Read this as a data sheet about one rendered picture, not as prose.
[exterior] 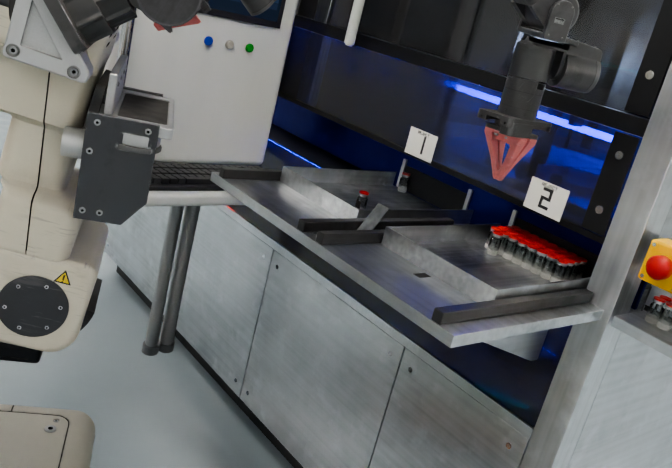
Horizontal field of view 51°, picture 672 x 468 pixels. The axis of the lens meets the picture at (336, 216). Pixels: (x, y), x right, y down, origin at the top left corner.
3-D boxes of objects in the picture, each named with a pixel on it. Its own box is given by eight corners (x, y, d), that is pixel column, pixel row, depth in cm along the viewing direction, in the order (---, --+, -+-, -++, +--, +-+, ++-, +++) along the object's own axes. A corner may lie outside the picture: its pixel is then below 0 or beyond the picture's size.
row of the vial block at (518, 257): (488, 246, 143) (495, 225, 142) (563, 285, 131) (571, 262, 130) (482, 247, 142) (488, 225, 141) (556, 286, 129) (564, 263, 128)
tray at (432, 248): (494, 238, 151) (499, 223, 150) (601, 293, 133) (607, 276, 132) (381, 244, 129) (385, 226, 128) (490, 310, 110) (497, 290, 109)
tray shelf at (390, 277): (376, 186, 179) (378, 178, 179) (622, 315, 130) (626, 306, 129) (209, 180, 148) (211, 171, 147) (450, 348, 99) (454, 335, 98)
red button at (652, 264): (650, 272, 118) (659, 250, 117) (673, 283, 115) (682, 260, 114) (639, 274, 115) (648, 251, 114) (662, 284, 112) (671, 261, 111)
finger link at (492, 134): (533, 187, 109) (552, 127, 106) (504, 186, 104) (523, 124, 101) (500, 173, 114) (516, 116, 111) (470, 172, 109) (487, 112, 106)
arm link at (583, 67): (526, -9, 104) (556, -3, 96) (592, 8, 107) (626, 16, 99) (501, 72, 108) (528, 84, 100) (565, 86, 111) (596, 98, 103)
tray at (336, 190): (391, 185, 175) (395, 171, 174) (469, 225, 157) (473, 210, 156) (279, 181, 153) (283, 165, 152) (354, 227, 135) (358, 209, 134)
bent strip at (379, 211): (371, 231, 134) (379, 202, 133) (381, 238, 132) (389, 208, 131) (313, 233, 125) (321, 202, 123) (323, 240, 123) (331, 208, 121)
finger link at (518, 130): (524, 187, 107) (542, 126, 105) (494, 186, 103) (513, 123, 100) (490, 173, 112) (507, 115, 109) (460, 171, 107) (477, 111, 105)
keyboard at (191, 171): (257, 172, 185) (259, 163, 184) (289, 191, 175) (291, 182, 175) (112, 169, 158) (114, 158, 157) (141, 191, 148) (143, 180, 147)
